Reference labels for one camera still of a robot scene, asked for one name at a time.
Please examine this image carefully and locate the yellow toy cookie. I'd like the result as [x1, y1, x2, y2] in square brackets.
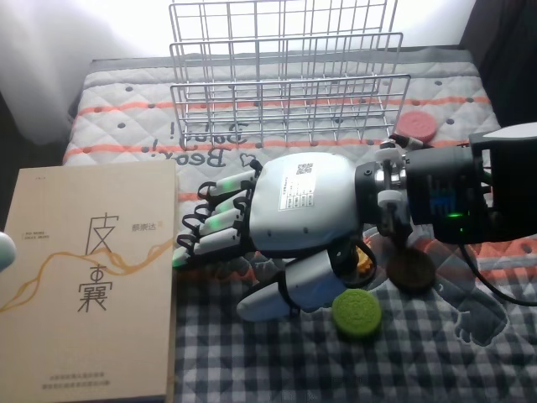
[354, 247, 375, 275]

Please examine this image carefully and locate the pink toy cookie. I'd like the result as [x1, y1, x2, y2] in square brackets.
[396, 111, 437, 144]

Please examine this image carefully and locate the white wire dish rack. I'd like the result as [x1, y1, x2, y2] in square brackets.
[168, 0, 413, 149]

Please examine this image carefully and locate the brown toy cookie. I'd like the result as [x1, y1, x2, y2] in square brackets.
[387, 247, 435, 294]

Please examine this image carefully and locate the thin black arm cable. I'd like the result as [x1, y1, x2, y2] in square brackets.
[458, 241, 537, 307]

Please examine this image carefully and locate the beige paperback book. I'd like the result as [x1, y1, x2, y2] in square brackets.
[0, 161, 180, 403]

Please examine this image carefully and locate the grey quilt with bear print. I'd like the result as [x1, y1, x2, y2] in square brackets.
[62, 44, 537, 403]

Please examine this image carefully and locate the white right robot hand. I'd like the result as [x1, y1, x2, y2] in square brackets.
[170, 151, 366, 323]

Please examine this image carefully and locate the green toy cookie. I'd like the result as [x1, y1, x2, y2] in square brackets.
[331, 288, 383, 341]

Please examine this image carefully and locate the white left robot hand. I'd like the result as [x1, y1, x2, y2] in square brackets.
[0, 233, 18, 272]

